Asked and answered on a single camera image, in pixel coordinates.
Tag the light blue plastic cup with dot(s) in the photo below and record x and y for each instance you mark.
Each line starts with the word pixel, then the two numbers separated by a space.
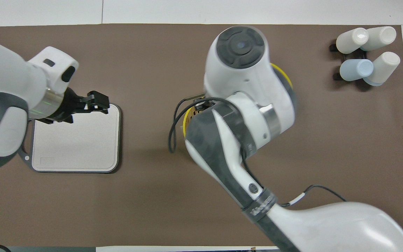
pixel 355 70

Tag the white plastic cup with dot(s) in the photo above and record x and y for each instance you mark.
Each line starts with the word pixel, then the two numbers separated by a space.
pixel 351 41
pixel 380 36

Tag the brown table mat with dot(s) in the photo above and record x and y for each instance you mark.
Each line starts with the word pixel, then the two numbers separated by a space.
pixel 152 196

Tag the white cup with blue rim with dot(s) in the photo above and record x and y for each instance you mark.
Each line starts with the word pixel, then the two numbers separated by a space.
pixel 385 64

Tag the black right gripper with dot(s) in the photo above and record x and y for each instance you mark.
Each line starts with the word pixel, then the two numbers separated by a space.
pixel 201 106

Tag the yellow steamer basket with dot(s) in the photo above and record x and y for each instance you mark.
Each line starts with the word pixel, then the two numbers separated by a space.
pixel 282 75

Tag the white grey-rimmed cutting board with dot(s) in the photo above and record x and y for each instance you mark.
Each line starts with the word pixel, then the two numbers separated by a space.
pixel 82 143

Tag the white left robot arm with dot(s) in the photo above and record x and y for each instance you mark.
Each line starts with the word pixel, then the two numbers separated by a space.
pixel 9 105

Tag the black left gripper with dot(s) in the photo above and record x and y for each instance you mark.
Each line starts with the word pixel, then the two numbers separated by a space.
pixel 70 105

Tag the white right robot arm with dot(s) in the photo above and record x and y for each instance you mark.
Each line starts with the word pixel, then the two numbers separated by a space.
pixel 243 115

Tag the black cup rack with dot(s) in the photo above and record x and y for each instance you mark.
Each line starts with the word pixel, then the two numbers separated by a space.
pixel 336 76

